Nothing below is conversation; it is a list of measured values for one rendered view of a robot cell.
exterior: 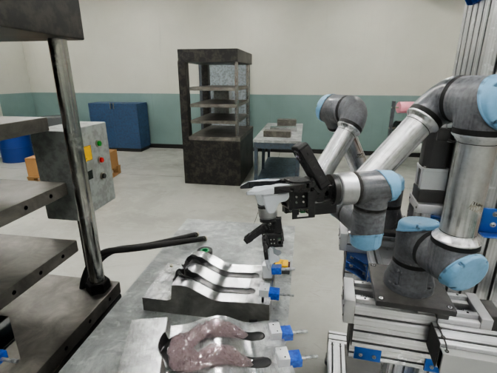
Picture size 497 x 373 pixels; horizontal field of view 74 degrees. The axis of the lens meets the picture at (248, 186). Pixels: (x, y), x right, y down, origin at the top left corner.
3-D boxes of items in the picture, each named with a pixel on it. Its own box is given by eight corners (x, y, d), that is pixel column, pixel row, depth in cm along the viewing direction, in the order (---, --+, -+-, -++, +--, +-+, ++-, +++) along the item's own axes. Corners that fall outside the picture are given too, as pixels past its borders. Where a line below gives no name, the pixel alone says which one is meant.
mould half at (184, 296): (274, 283, 148) (275, 257, 144) (268, 325, 124) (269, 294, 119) (168, 273, 156) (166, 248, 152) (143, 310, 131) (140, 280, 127)
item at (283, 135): (300, 163, 678) (303, 117, 649) (298, 193, 500) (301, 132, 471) (267, 161, 689) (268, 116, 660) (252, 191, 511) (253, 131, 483)
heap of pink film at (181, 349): (247, 328, 114) (247, 309, 111) (254, 371, 97) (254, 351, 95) (169, 336, 110) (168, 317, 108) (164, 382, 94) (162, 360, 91)
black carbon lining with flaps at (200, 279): (259, 277, 141) (259, 257, 138) (254, 300, 126) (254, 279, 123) (182, 269, 147) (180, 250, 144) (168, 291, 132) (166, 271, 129)
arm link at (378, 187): (401, 209, 76) (407, 173, 74) (358, 212, 74) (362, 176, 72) (381, 197, 84) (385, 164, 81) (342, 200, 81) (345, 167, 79)
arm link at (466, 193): (443, 264, 100) (484, 74, 83) (487, 294, 86) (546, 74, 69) (408, 269, 98) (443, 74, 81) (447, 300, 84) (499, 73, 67)
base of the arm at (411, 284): (427, 274, 113) (432, 248, 110) (440, 302, 99) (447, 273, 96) (380, 269, 116) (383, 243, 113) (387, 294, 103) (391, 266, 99)
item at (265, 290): (293, 297, 129) (294, 285, 127) (293, 306, 124) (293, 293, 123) (260, 294, 131) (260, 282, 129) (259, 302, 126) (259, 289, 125)
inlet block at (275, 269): (295, 272, 138) (294, 260, 137) (295, 277, 133) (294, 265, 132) (264, 272, 140) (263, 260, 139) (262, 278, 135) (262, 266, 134)
